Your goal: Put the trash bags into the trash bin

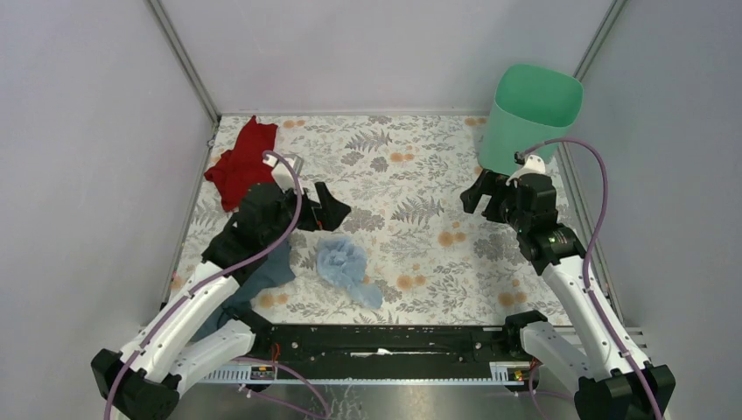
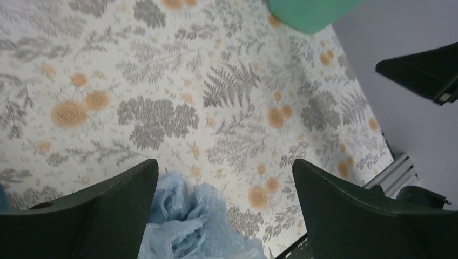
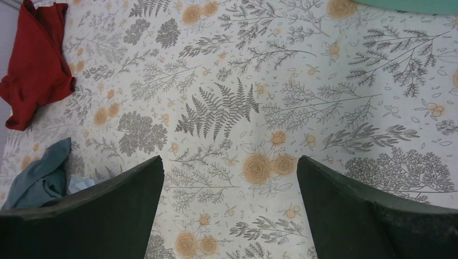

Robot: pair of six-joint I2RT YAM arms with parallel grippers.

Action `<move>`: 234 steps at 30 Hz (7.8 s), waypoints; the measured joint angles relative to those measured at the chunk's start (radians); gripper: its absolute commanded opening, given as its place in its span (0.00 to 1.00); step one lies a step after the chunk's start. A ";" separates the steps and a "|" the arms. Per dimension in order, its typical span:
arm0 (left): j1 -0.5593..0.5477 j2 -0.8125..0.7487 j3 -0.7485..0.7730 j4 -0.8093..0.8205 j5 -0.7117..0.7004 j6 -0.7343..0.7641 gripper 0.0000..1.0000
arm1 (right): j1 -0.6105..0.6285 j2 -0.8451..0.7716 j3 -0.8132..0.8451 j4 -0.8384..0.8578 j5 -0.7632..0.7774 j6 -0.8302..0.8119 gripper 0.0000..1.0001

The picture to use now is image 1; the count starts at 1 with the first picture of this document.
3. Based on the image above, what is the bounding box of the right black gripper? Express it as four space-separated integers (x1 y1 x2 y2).
458 169 529 233

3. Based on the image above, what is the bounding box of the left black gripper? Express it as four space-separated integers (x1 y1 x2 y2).
262 179 350 246

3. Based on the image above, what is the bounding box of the light blue plastic trash bag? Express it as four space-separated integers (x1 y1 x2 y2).
316 235 383 310

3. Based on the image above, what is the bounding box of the green plastic trash bin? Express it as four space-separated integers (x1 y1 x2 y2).
478 64 584 175

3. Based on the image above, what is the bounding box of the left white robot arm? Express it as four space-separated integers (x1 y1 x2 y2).
91 181 352 419

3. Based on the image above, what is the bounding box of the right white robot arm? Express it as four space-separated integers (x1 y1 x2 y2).
460 170 676 419

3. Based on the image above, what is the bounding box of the blue-grey cloth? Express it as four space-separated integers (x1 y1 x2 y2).
190 240 296 342

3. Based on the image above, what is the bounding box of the floral patterned table mat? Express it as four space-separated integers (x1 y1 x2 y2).
168 114 595 327

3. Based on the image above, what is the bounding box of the red cloth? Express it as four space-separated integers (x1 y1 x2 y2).
204 115 278 212

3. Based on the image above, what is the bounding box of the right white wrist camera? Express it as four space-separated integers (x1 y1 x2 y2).
506 154 546 186

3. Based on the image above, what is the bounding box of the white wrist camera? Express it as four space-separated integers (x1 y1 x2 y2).
263 154 304 192
506 154 546 186

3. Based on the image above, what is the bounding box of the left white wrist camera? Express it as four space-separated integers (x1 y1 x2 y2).
263 154 304 192

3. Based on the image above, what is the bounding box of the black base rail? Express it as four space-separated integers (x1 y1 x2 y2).
246 324 534 385

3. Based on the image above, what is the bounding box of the right aluminium corner post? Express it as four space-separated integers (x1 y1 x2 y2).
573 0 629 81

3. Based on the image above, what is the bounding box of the aluminium corner post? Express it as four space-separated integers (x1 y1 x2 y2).
573 0 629 81
144 0 221 128

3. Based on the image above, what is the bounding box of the left aluminium corner post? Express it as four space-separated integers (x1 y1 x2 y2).
144 0 221 128

